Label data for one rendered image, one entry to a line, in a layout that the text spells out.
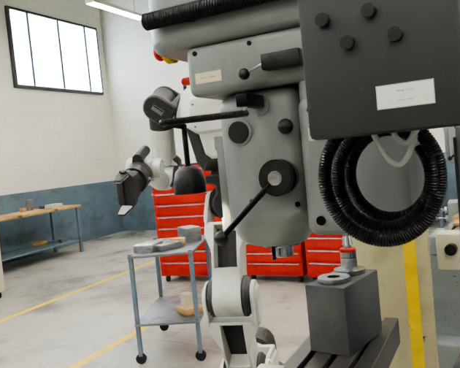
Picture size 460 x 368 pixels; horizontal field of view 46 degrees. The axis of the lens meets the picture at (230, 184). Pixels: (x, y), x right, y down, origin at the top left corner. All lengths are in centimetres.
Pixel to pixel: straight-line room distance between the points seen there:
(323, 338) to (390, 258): 141
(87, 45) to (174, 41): 1147
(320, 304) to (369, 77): 91
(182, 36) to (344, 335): 88
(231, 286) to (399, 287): 126
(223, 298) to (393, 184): 105
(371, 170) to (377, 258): 196
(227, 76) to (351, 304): 74
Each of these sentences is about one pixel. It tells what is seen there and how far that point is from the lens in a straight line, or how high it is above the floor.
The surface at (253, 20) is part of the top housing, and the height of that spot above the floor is 175.
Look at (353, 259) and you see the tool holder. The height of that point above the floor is 117.
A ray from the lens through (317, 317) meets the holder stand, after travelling 154.
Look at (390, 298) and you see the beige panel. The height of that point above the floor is 69.
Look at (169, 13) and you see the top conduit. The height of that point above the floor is 179.
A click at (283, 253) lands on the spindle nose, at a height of 129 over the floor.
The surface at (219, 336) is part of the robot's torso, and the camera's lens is 199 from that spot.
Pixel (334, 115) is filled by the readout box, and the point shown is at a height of 154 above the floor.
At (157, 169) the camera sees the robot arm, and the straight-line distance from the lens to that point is 181.
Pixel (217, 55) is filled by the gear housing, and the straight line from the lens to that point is 109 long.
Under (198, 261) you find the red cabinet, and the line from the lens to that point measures 666.
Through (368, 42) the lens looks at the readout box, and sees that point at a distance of 73.
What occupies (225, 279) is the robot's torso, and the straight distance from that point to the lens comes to 191.
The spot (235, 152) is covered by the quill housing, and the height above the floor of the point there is 151.
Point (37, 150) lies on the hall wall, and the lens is 1108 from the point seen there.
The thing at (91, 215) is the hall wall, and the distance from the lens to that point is 1205.
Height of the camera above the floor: 151
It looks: 3 degrees down
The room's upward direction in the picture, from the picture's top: 6 degrees counter-clockwise
